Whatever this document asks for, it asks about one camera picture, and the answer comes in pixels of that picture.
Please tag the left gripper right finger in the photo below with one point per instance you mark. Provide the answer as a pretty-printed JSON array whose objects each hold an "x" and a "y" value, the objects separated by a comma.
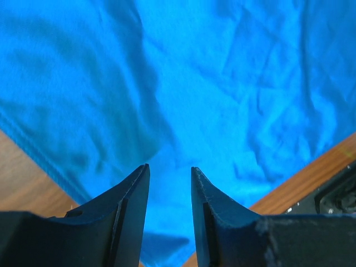
[{"x": 229, "y": 234}]

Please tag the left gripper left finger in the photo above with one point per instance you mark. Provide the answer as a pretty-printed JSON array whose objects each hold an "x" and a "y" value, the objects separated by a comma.
[{"x": 106, "y": 231}]

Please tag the blue cloth napkin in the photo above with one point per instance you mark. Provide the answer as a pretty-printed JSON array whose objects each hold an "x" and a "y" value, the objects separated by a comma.
[{"x": 248, "y": 91}]

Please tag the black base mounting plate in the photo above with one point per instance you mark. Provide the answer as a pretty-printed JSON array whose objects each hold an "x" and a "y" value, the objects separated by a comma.
[{"x": 335, "y": 196}]

